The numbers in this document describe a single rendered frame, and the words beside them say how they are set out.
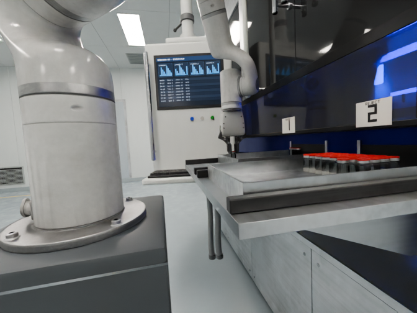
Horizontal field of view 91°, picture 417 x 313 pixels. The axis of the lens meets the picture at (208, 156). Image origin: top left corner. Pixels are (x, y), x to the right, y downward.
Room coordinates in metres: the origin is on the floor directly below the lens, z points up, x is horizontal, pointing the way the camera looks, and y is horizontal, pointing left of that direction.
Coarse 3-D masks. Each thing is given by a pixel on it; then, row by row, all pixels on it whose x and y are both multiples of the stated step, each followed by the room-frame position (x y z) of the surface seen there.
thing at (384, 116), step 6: (390, 96) 0.45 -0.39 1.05; (360, 102) 0.52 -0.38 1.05; (366, 102) 0.50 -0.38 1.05; (372, 102) 0.48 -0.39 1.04; (378, 102) 0.47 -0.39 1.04; (384, 102) 0.46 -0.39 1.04; (390, 102) 0.45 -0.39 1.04; (360, 108) 0.52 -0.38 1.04; (366, 108) 0.50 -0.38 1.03; (372, 108) 0.48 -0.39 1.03; (378, 108) 0.47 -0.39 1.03; (384, 108) 0.46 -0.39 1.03; (390, 108) 0.45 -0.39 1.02; (360, 114) 0.52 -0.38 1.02; (366, 114) 0.50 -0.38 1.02; (372, 114) 0.48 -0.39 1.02; (378, 114) 0.47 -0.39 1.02; (384, 114) 0.46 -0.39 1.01; (390, 114) 0.45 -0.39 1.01; (360, 120) 0.52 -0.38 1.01; (366, 120) 0.50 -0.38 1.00; (378, 120) 0.47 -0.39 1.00; (384, 120) 0.46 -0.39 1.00; (390, 120) 0.45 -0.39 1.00; (360, 126) 0.52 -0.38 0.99; (366, 126) 0.50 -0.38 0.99
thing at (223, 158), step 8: (256, 152) 0.93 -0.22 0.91; (264, 152) 0.93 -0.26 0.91; (272, 152) 0.94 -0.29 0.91; (280, 152) 0.95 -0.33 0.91; (288, 152) 0.96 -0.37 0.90; (224, 160) 0.79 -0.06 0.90; (232, 160) 0.70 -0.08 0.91; (240, 160) 0.64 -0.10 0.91; (248, 160) 0.65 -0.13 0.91; (256, 160) 0.65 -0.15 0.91
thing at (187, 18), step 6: (186, 0) 1.28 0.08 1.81; (186, 6) 1.28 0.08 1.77; (186, 12) 1.28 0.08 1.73; (180, 18) 1.30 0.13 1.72; (186, 18) 1.28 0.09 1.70; (192, 18) 1.29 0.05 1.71; (180, 24) 1.36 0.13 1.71; (186, 24) 1.28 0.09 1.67; (192, 24) 1.31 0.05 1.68; (174, 30) 1.39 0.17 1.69; (186, 30) 1.28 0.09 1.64; (192, 30) 1.30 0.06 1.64; (180, 36) 1.31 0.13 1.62; (186, 36) 1.27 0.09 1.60; (192, 36) 1.28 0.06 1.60
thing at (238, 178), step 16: (272, 160) 0.57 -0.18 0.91; (288, 160) 0.58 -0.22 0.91; (208, 176) 0.53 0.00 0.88; (224, 176) 0.38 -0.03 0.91; (240, 176) 0.52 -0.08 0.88; (256, 176) 0.51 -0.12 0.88; (272, 176) 0.49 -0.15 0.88; (288, 176) 0.48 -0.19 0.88; (304, 176) 0.47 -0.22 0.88; (320, 176) 0.31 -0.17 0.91; (336, 176) 0.31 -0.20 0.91; (352, 176) 0.32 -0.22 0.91; (368, 176) 0.32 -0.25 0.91; (384, 176) 0.33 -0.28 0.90; (400, 176) 0.34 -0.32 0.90; (240, 192) 0.30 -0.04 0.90; (256, 192) 0.29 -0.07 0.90
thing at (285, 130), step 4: (284, 120) 0.84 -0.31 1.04; (288, 120) 0.82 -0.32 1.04; (292, 120) 0.79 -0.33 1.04; (284, 124) 0.84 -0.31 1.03; (288, 124) 0.82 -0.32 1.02; (292, 124) 0.79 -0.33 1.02; (284, 128) 0.84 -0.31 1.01; (288, 128) 0.82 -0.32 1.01; (292, 128) 0.79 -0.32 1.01; (284, 132) 0.84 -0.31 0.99; (288, 132) 0.82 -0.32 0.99; (292, 132) 0.79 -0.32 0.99
